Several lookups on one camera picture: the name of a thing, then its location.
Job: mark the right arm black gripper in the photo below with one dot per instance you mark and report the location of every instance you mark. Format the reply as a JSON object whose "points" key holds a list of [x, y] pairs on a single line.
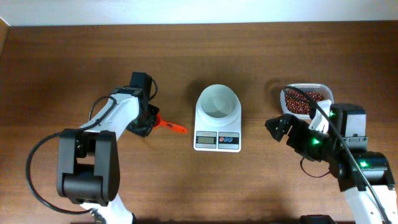
{"points": [[299, 127]]}

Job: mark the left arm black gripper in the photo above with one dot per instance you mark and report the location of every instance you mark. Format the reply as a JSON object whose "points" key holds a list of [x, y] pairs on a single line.
{"points": [[145, 129]]}

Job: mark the red plastic measuring scoop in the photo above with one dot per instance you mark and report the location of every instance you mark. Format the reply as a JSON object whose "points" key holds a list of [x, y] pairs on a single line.
{"points": [[171, 126]]}

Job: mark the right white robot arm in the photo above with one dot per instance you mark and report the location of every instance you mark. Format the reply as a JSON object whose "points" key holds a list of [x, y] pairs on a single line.
{"points": [[364, 177]]}

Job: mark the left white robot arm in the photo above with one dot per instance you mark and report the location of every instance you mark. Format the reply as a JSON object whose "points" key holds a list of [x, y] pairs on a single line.
{"points": [[88, 171]]}

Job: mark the white digital kitchen scale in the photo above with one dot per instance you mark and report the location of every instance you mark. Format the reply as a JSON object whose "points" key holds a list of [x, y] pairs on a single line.
{"points": [[218, 135]]}

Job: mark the clear plastic bean container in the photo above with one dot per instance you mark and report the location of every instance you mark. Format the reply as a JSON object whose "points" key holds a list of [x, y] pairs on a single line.
{"points": [[316, 87]]}

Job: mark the red beans in container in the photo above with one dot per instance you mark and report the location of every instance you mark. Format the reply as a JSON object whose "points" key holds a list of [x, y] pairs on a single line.
{"points": [[296, 103]]}

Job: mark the white round bowl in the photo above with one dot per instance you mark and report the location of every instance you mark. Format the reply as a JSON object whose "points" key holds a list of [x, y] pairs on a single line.
{"points": [[218, 101]]}

